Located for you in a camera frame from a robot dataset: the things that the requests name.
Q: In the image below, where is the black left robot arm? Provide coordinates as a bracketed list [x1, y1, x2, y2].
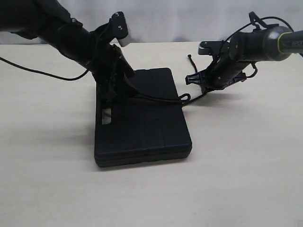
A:
[0, 0, 138, 104]

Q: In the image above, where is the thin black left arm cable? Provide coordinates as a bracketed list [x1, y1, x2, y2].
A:
[0, 56, 88, 81]

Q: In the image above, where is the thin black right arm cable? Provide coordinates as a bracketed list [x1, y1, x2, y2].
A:
[220, 11, 303, 79]

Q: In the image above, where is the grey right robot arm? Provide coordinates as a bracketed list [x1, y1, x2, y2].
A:
[185, 26, 303, 93]

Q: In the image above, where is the black plastic carrying case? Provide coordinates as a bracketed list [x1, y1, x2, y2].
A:
[93, 67, 193, 169]

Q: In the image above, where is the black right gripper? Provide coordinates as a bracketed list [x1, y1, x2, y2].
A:
[185, 56, 246, 91]

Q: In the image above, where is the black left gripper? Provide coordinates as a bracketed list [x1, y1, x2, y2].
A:
[89, 44, 139, 104]

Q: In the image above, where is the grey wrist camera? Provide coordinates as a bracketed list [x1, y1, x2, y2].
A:
[198, 40, 226, 56]
[110, 11, 131, 47]

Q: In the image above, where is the black braided rope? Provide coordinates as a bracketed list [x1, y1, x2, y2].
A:
[132, 54, 209, 107]

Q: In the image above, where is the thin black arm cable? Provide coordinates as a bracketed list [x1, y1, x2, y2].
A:
[0, 56, 88, 81]
[220, 11, 303, 79]

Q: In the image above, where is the white backdrop curtain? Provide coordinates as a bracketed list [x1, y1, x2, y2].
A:
[0, 0, 303, 45]

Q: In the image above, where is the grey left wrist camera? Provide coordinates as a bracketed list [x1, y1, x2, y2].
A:
[110, 11, 131, 47]

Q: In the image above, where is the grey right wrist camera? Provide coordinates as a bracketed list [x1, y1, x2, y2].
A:
[198, 40, 226, 56]

